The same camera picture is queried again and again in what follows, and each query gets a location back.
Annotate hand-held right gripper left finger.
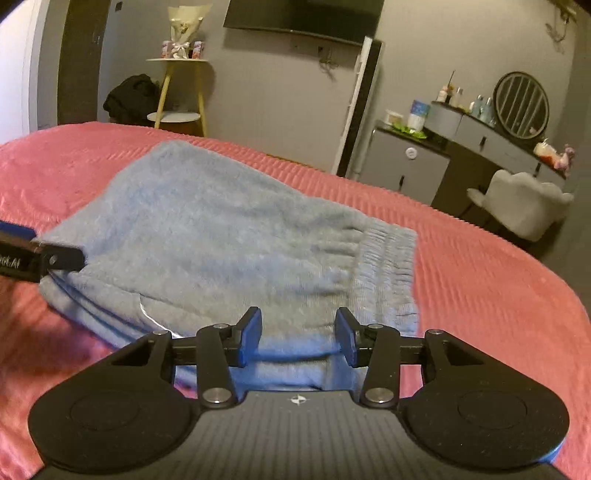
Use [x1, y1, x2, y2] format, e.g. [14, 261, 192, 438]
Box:
[111, 306, 263, 411]

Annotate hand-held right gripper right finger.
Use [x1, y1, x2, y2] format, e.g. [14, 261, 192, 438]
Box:
[335, 307, 490, 409]

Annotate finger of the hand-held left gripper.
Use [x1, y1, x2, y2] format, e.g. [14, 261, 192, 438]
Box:
[0, 220, 87, 283]

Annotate grey-blue knit pants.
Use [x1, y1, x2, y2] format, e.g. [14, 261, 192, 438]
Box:
[38, 140, 422, 393]

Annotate pink ribbed bedspread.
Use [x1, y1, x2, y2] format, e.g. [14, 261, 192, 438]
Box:
[0, 122, 580, 480]

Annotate black bag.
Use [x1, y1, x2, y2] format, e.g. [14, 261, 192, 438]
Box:
[102, 74, 163, 125]

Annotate grey low cabinet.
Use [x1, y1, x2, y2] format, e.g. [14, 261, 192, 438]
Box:
[357, 121, 453, 207]

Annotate dark door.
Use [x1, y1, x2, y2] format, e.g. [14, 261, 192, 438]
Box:
[57, 0, 110, 126]

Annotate yellow-legged side table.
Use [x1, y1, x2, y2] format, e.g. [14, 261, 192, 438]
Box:
[146, 58, 216, 137]

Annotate green leafy decoration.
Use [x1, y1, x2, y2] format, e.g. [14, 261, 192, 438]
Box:
[392, 124, 428, 140]

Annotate white shell-shaped chair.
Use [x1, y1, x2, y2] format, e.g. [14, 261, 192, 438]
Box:
[466, 169, 575, 243]

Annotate tall white standing panel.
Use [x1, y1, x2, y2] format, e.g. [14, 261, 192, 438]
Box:
[332, 35, 384, 182]

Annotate white and blue canister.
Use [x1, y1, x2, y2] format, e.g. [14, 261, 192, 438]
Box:
[406, 99, 431, 133]

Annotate grey vanity desk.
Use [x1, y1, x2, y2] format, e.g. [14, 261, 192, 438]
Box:
[424, 100, 570, 219]

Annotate cream wrapped flower bouquet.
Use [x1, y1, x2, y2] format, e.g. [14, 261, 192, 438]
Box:
[167, 4, 213, 61]

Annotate white bottle with stick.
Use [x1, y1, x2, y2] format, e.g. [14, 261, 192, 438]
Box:
[437, 71, 456, 104]

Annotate round black-framed mirror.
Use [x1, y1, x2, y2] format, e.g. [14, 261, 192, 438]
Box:
[492, 71, 551, 140]

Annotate black wall television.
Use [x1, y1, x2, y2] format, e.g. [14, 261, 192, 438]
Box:
[223, 0, 385, 47]

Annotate hanging wall plant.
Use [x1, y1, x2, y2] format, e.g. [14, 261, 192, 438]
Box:
[544, 0, 579, 43]

